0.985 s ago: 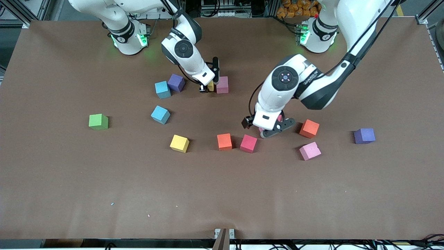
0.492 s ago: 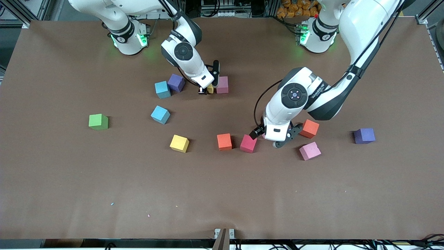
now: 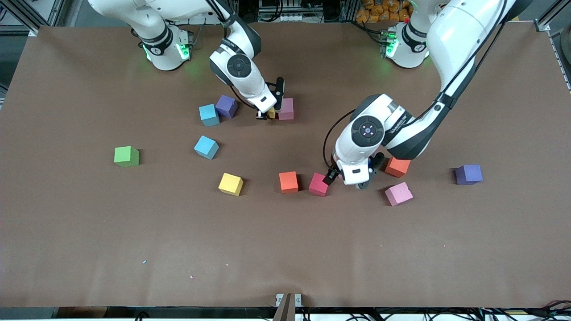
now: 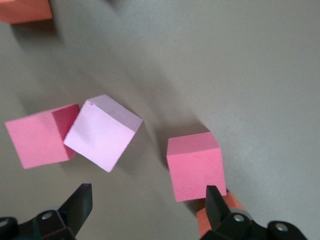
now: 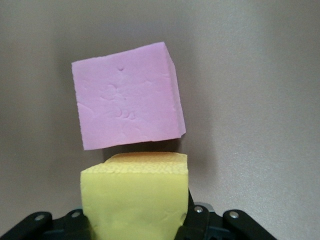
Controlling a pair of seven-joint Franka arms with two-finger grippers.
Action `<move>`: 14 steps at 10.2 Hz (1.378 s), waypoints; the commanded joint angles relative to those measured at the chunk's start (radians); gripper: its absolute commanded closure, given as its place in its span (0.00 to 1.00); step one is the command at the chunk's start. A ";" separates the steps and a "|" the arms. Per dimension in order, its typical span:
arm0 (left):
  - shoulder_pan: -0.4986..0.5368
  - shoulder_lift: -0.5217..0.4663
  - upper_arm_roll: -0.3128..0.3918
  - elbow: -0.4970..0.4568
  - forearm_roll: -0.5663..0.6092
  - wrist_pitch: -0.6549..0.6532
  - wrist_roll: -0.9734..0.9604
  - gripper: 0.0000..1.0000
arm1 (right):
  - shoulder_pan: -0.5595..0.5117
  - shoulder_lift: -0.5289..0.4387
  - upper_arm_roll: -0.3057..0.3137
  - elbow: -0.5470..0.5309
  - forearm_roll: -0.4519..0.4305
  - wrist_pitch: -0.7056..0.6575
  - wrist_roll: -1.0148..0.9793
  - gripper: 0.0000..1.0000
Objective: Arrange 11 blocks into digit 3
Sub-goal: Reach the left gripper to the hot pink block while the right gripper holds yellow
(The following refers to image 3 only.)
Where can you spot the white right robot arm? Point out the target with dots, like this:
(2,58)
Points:
(238,67)

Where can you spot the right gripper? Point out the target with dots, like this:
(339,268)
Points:
(260,115)

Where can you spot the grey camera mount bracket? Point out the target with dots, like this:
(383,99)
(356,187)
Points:
(287,307)

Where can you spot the crimson foam cube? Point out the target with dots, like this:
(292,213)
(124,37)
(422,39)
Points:
(317,187)

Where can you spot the purple foam cube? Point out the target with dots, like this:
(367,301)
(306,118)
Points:
(469,174)
(226,106)

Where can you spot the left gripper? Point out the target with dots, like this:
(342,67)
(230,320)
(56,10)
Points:
(331,176)

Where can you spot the white power strip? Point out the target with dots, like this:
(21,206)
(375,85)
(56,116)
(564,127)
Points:
(292,18)

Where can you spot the yellow foam cube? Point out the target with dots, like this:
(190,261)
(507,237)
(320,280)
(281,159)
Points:
(271,114)
(230,184)

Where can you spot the green foam cube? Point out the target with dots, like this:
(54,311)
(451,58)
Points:
(126,156)

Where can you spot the aluminium frame profile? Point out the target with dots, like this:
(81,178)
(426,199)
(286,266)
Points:
(542,26)
(33,31)

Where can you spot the brown table cover sheet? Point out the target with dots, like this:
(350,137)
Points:
(285,245)

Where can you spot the orange foam cube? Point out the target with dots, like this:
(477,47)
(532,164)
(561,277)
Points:
(398,168)
(288,182)

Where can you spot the light blue foam cube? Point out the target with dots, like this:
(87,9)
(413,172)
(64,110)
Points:
(209,115)
(206,147)

